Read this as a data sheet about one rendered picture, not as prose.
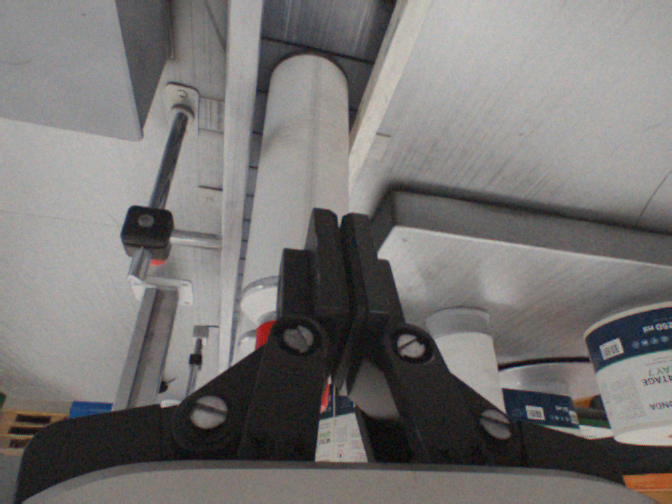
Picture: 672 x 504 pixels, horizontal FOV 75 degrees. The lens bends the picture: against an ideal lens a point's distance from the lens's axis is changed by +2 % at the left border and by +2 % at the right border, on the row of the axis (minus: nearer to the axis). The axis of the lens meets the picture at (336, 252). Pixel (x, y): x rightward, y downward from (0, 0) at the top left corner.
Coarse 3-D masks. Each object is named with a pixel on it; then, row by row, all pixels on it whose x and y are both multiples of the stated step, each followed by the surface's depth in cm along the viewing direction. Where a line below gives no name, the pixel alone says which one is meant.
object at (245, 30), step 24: (240, 0) 16; (264, 0) 17; (240, 24) 17; (240, 48) 17; (240, 72) 18; (240, 96) 19; (240, 120) 21; (240, 144) 22; (240, 168) 24; (240, 192) 25; (240, 216) 27; (240, 240) 30
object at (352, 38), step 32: (288, 0) 24; (320, 0) 24; (352, 0) 24; (384, 0) 24; (288, 32) 26; (320, 32) 25; (352, 32) 25; (384, 32) 25; (352, 64) 27; (256, 96) 29; (352, 96) 29; (256, 128) 32; (256, 160) 35
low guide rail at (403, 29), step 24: (408, 0) 20; (432, 0) 20; (408, 24) 21; (384, 48) 24; (408, 48) 23; (384, 72) 24; (384, 96) 25; (360, 120) 27; (360, 144) 28; (360, 168) 30
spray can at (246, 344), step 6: (246, 318) 25; (246, 324) 24; (252, 324) 24; (240, 330) 25; (246, 330) 24; (252, 330) 24; (240, 336) 25; (246, 336) 24; (252, 336) 24; (240, 342) 24; (246, 342) 24; (252, 342) 24; (240, 348) 25; (246, 348) 24; (252, 348) 24; (246, 354) 25
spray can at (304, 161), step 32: (288, 64) 26; (320, 64) 26; (288, 96) 24; (320, 96) 24; (288, 128) 23; (320, 128) 23; (288, 160) 22; (320, 160) 22; (256, 192) 22; (288, 192) 21; (320, 192) 21; (256, 224) 21; (288, 224) 20; (256, 256) 20; (256, 288) 19; (256, 320) 20
